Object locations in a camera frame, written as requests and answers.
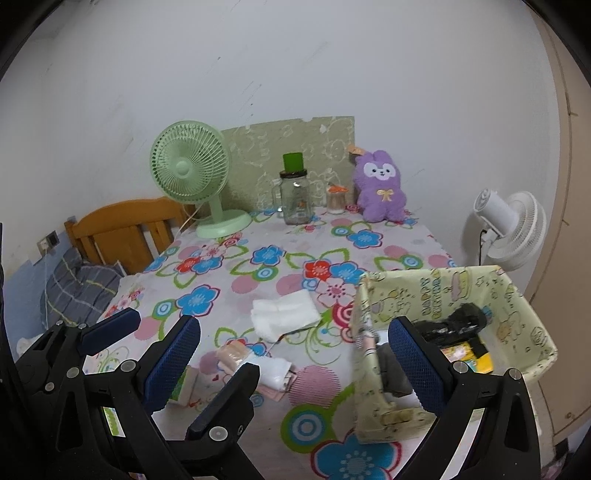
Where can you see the glass jar with green lid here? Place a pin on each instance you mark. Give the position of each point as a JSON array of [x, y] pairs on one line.
[[295, 203]]

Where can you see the beige and white sachet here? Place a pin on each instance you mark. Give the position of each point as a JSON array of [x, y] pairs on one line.
[[274, 374]]

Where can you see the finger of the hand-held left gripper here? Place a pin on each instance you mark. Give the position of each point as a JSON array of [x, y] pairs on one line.
[[111, 327], [226, 401]]

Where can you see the floral tablecloth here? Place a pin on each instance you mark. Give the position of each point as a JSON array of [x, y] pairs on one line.
[[277, 258]]

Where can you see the beige cloth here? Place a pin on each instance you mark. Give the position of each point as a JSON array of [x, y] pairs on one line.
[[233, 357]]

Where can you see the yellow cartoon tissue pack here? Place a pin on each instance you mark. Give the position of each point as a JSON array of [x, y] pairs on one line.
[[480, 362]]

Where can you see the black plastic bag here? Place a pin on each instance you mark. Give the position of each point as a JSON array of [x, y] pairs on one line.
[[461, 318]]

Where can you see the purple plush bunny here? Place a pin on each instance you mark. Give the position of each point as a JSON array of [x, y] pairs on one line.
[[381, 198]]

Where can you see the wall socket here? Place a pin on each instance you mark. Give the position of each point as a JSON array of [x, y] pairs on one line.
[[50, 241]]

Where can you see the green desk fan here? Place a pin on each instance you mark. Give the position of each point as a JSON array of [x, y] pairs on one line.
[[189, 166]]

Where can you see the wooden bed headboard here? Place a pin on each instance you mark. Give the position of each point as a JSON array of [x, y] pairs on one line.
[[120, 217]]

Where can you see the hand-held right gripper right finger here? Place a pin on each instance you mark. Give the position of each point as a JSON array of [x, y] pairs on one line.
[[415, 369]]

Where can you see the yellow patterned fabric storage box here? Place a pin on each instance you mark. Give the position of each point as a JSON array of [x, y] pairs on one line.
[[415, 290]]

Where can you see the pink cloth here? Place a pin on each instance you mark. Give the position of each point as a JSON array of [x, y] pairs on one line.
[[277, 396]]

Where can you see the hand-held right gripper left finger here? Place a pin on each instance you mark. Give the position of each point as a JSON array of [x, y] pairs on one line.
[[171, 364]]

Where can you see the toothpick holder with orange lid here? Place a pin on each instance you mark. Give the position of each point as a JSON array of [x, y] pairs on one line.
[[336, 203]]

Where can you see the beige door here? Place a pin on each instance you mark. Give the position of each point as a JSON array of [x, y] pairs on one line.
[[572, 230]]

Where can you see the green patterned board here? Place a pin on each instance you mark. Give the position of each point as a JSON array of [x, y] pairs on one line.
[[272, 138]]

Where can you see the grey plaid pillow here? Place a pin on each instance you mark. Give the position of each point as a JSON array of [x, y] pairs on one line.
[[78, 286]]

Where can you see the white standing fan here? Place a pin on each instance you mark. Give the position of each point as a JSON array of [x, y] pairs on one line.
[[521, 221]]

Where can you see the white cloth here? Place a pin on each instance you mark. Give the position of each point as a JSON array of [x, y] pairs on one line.
[[286, 314]]

